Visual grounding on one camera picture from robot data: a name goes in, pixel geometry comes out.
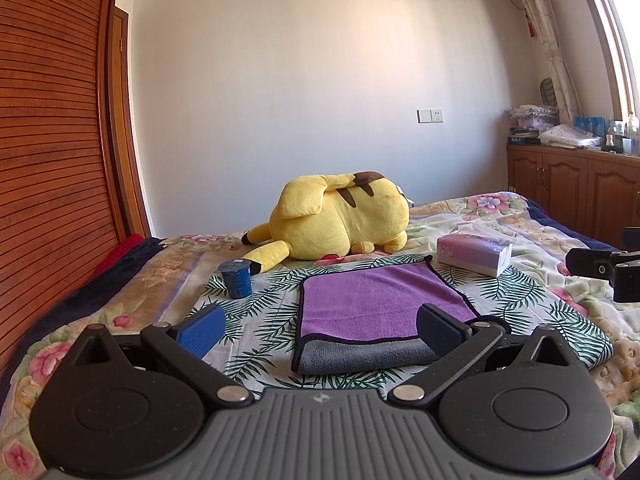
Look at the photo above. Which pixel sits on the patterned curtain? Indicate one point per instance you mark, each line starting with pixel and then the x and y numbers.
pixel 542 15

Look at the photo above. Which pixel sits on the wooden slatted wardrobe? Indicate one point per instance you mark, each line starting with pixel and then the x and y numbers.
pixel 61 204

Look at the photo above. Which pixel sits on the white wall switch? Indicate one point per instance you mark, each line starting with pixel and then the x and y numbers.
pixel 430 116

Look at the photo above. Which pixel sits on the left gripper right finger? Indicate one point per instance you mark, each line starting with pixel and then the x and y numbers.
pixel 461 350

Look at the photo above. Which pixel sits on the palm leaf cloth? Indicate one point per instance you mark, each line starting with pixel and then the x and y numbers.
pixel 257 347

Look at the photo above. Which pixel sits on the floral bed quilt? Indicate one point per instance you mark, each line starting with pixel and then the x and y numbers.
pixel 617 378

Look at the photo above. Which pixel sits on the red cloth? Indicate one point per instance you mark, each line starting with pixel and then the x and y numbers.
pixel 121 250

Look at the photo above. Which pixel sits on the white plastic bag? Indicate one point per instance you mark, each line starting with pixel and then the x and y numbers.
pixel 564 136

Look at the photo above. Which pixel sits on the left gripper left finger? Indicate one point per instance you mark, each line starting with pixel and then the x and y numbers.
pixel 179 350

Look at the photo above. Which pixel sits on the purple and grey towel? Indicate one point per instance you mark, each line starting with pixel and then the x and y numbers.
pixel 362 320

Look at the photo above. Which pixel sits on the pink tissue box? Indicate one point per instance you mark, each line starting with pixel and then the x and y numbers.
pixel 474 253

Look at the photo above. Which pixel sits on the wooden cabinet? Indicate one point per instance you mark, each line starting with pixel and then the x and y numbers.
pixel 591 192

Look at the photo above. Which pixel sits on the yellow plush toy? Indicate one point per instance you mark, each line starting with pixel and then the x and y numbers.
pixel 319 216

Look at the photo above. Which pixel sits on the blue cup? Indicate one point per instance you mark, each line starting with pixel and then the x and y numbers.
pixel 236 276

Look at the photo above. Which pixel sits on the pile of folded clothes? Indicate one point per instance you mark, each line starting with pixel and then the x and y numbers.
pixel 527 122

